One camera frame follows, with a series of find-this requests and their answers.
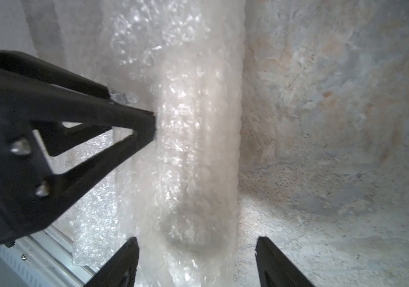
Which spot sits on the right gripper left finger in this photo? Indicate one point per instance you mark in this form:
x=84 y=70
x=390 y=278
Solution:
x=120 y=270

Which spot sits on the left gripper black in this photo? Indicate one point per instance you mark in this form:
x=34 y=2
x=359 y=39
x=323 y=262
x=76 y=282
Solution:
x=23 y=170

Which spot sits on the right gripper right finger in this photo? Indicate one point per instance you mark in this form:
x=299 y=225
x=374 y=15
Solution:
x=274 y=267

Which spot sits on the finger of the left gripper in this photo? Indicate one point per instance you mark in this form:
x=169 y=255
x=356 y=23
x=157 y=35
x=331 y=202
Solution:
x=33 y=89

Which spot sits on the clear bubble wrap sheet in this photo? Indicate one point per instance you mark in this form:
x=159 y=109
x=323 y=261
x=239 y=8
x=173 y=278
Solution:
x=183 y=60

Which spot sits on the aluminium mounting rail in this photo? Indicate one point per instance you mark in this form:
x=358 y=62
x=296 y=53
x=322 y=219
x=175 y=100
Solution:
x=43 y=259

